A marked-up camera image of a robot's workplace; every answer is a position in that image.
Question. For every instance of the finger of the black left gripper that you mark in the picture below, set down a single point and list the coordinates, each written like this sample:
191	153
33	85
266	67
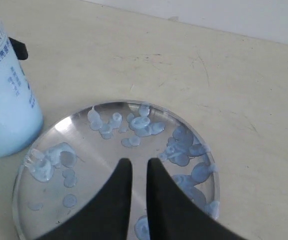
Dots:
19	49

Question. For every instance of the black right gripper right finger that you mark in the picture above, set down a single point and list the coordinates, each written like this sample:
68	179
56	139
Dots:
172	215

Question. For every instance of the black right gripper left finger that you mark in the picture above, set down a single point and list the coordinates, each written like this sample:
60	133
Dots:
106	215

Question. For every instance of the blue pump lotion bottle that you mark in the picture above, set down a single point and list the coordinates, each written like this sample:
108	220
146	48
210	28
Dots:
21	118

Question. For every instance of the round stainless steel plate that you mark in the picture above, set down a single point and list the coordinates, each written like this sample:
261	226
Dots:
67	165

